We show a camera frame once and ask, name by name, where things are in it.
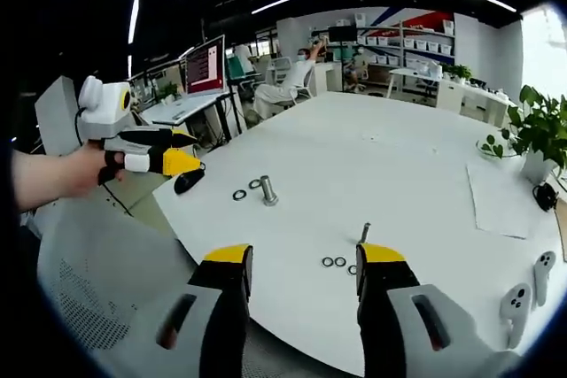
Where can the computer monitor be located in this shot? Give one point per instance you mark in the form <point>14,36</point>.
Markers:
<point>204,66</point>

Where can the green office chair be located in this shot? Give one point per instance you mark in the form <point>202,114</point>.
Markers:
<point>237,70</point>

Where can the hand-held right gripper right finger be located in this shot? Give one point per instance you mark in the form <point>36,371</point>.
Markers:
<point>390,307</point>

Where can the glass bowl with plant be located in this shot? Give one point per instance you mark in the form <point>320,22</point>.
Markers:
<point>494,148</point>

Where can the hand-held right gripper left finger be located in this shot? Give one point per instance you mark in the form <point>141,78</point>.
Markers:
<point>221,307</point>

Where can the large threaded steel stud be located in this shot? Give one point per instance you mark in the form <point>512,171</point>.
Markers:
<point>269,190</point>

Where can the person's left hand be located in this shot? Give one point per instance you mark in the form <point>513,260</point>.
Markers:
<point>80,167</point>

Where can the wooden board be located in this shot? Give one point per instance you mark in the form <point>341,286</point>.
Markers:
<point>562,236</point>

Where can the white office desk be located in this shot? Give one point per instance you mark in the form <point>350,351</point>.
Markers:
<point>186,108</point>

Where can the black computer mouse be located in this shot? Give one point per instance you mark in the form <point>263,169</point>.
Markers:
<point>186,182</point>

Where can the potted green plant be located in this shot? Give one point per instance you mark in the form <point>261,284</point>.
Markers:
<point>538,130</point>

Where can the small white table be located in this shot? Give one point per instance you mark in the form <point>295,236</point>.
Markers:
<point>412,74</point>

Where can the small desk plant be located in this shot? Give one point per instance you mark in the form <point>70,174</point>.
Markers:
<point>168,91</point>

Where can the white paper sheet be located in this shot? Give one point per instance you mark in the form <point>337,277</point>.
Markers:
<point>500,201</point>

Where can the grey mesh office chair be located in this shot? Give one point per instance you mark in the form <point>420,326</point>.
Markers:
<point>102,272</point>

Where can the shelf with white bins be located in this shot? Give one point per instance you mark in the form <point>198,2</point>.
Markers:
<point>412,43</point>

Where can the white handheld controller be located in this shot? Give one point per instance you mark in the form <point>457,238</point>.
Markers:
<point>516,307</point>
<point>544,272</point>

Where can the small threaded steel stud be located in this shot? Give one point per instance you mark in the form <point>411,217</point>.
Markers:
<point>365,233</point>

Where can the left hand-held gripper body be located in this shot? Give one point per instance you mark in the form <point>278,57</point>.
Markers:
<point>104,105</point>

